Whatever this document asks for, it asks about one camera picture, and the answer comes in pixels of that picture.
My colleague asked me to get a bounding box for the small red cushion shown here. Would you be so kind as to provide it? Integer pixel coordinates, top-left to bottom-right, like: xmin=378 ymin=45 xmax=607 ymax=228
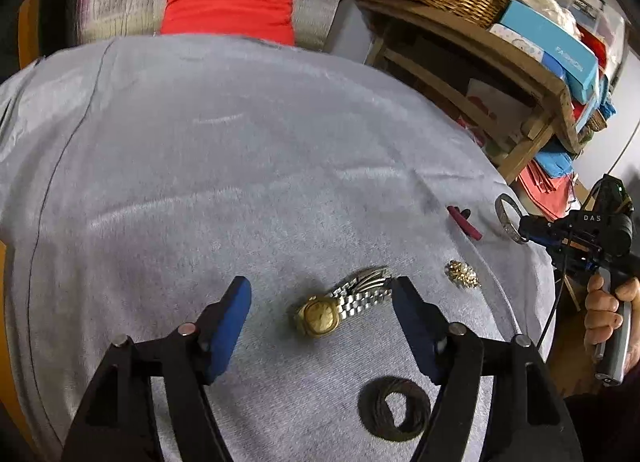
xmin=160 ymin=0 xmax=295 ymax=46

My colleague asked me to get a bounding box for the rhinestone brooch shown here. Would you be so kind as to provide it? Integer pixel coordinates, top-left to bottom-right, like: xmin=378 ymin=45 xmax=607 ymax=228
xmin=445 ymin=260 xmax=480 ymax=289

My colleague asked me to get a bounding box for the black cable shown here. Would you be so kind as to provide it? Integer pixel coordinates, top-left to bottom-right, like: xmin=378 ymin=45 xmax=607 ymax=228
xmin=536 ymin=116 xmax=640 ymax=348

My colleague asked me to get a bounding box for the teal fashion box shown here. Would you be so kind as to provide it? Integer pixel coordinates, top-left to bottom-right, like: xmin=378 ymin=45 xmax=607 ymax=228
xmin=500 ymin=0 xmax=598 ymax=104

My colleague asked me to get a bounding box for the maroon hair tie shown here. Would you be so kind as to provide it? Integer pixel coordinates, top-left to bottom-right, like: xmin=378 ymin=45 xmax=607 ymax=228
xmin=446 ymin=205 xmax=484 ymax=242

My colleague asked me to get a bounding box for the grey bed sheet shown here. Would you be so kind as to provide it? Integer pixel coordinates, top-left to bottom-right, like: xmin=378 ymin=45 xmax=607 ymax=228
xmin=1 ymin=35 xmax=553 ymax=461

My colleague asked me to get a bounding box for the wooden shelf table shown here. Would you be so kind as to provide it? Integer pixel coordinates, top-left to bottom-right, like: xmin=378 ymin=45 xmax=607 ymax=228
xmin=355 ymin=0 xmax=584 ymax=182

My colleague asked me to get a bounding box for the dark brown hair tie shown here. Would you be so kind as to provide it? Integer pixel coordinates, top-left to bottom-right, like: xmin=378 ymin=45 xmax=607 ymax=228
xmin=357 ymin=375 xmax=433 ymax=443

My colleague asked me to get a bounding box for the silver bangle bracelet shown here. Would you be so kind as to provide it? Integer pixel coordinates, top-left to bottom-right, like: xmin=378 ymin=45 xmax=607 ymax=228
xmin=494 ymin=192 xmax=530 ymax=246

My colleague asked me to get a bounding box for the gold and silver wristwatch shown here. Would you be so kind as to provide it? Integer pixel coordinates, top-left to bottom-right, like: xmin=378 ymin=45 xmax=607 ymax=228
xmin=293 ymin=266 xmax=392 ymax=338

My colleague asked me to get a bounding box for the right hand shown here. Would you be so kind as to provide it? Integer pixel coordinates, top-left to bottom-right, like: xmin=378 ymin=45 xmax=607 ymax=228
xmin=584 ymin=272 xmax=640 ymax=374

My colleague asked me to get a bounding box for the white patterned box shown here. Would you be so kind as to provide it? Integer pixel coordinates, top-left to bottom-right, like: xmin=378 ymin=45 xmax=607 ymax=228
xmin=489 ymin=23 xmax=566 ymax=81

